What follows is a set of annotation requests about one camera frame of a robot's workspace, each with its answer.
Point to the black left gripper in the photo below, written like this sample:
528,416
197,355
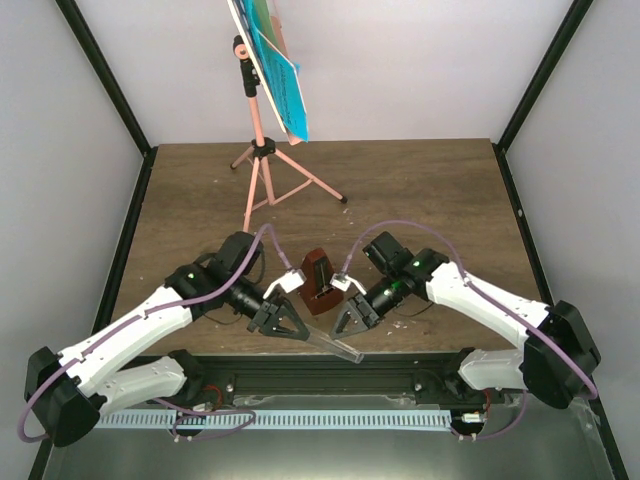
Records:
270,314

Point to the blue sheet music booklet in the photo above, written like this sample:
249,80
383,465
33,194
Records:
261,49

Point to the black frame post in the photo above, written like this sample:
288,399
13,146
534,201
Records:
84,36
568,27

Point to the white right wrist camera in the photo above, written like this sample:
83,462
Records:
343,281

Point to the black frame post right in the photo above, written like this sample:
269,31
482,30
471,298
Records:
568,27

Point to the black frame post left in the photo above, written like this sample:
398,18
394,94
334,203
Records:
84,36

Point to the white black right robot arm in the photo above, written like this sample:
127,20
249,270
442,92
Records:
552,354

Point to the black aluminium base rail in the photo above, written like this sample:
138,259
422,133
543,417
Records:
320,380

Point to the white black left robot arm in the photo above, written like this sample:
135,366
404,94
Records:
193,290

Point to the pink tripod music stand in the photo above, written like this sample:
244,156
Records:
261,189

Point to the clear plastic metronome cover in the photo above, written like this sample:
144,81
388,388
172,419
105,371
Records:
323,342

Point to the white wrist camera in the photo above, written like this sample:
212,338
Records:
343,281
290,281

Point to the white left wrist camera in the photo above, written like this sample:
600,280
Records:
290,281

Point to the light blue slotted cable duct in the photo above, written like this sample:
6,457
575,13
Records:
404,420

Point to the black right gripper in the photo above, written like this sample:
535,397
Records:
368,315

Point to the red-brown wooden metronome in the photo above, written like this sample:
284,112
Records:
317,293

